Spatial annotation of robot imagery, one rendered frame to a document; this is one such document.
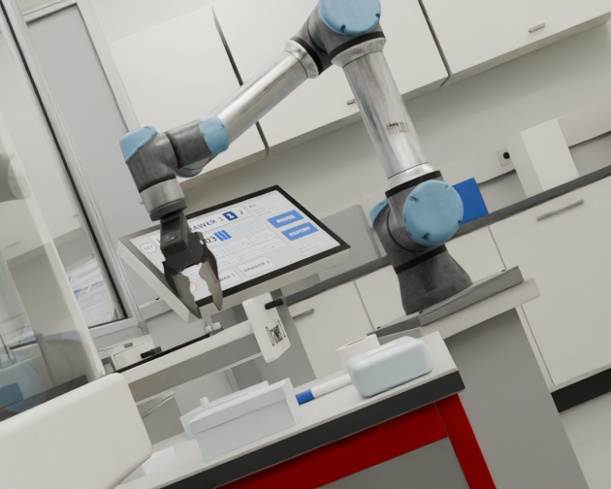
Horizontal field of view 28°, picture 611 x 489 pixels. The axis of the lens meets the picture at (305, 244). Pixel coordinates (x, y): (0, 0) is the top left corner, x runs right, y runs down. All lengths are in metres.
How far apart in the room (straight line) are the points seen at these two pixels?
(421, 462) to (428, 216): 0.90
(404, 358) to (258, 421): 0.20
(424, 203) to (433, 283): 0.20
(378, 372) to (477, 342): 0.95
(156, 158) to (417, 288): 0.59
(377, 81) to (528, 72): 3.75
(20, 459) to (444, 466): 0.63
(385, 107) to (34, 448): 1.44
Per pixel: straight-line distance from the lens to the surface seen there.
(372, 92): 2.35
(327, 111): 5.54
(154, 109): 5.55
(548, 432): 2.48
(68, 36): 3.98
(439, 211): 2.31
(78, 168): 2.75
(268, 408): 1.51
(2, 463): 0.97
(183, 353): 2.08
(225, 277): 2.98
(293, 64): 2.47
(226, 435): 1.53
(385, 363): 1.47
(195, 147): 2.26
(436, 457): 1.48
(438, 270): 2.44
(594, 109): 6.07
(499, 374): 2.43
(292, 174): 5.86
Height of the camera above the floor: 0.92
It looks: 2 degrees up
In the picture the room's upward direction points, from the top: 22 degrees counter-clockwise
